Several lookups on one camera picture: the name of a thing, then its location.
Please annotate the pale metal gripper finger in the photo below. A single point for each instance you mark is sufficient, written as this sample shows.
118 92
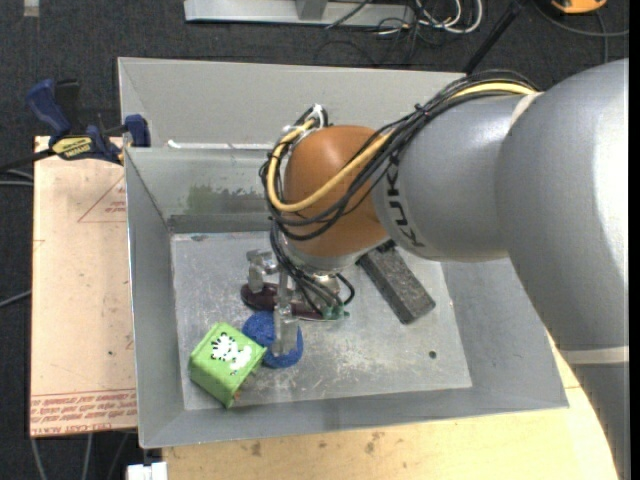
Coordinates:
257 268
285 330

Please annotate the blue rough foam ball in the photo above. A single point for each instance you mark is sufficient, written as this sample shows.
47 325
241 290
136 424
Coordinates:
260 329

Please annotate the dark red oval object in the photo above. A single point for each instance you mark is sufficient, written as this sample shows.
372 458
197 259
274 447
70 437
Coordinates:
260 298

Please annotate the grey metal bin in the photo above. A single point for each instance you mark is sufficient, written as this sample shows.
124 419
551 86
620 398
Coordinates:
350 363

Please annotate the green cube with zebra print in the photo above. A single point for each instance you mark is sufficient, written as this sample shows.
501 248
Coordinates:
220 368

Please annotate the dark green flat block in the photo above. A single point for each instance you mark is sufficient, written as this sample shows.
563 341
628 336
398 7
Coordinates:
400 288

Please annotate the brown cardboard board, red print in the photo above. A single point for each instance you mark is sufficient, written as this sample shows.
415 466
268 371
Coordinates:
80 288

